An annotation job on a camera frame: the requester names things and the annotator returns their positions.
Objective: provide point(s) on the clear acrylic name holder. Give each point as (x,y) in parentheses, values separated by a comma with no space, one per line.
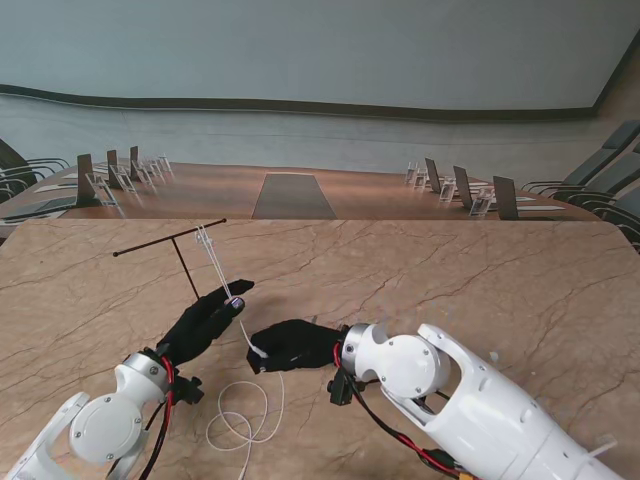
(144,174)
(482,204)
(164,164)
(125,181)
(447,190)
(102,190)
(412,172)

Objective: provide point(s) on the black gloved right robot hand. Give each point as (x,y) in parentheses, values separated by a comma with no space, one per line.
(300,347)

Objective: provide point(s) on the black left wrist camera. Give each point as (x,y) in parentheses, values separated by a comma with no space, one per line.
(189,391)

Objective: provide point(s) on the brown conference table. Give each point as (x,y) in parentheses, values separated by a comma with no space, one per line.
(375,195)

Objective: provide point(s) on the brown upright desk screen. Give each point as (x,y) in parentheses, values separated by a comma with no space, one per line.
(505,197)
(461,185)
(86,175)
(134,160)
(112,165)
(432,175)

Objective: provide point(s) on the dark office chair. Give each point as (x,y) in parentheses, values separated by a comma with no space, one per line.
(10,155)

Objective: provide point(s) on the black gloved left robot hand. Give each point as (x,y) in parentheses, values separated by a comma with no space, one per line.
(200,325)

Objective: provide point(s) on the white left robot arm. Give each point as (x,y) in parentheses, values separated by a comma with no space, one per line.
(107,430)

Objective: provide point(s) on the grey office chair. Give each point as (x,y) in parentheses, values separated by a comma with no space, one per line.
(620,177)
(600,160)
(627,205)

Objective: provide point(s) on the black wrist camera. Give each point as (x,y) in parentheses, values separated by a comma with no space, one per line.
(341,390)
(189,391)

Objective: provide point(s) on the white paper sheet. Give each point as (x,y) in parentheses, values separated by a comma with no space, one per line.
(55,188)
(542,207)

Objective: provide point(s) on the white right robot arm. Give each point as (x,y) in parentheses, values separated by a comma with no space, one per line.
(480,410)

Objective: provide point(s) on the black T rack marble base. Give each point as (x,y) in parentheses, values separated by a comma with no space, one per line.
(173,240)

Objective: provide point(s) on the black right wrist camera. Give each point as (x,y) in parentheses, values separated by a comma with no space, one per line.
(341,390)

